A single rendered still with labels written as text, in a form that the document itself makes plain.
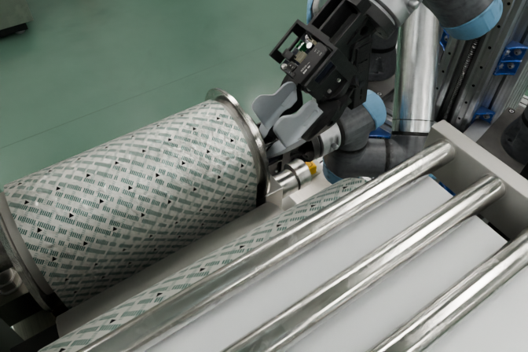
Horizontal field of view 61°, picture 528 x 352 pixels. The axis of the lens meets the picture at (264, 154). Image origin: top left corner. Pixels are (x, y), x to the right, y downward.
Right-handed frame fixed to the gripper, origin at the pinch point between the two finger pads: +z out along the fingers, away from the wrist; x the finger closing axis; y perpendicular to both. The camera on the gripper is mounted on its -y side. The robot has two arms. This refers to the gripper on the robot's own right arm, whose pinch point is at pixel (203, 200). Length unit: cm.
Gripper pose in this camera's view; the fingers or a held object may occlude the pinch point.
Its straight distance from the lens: 70.9
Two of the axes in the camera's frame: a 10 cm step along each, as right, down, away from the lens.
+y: 0.0, -6.8, -7.3
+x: 5.6, 6.1, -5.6
